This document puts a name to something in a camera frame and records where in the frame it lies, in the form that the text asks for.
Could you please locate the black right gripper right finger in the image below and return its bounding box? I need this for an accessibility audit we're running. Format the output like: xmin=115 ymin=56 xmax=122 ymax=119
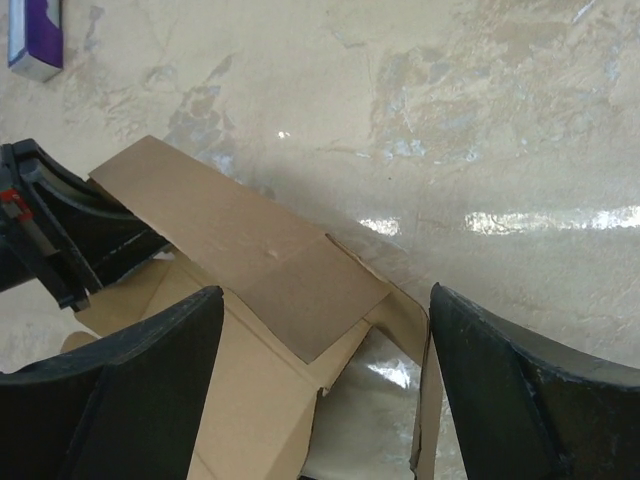
xmin=429 ymin=284 xmax=639 ymax=479

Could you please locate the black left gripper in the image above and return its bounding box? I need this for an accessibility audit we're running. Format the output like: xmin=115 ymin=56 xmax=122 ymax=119
xmin=1 ymin=139 xmax=169 ymax=312

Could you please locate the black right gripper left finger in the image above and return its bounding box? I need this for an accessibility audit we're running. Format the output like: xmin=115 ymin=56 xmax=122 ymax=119
xmin=1 ymin=286 xmax=224 ymax=479

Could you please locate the brown cardboard paper box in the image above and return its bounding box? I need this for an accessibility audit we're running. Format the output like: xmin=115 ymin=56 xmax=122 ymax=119
xmin=77 ymin=136 xmax=442 ymax=479

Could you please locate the purple toothpaste box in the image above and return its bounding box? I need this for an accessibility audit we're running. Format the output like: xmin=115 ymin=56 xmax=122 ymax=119
xmin=7 ymin=0 xmax=64 ymax=83

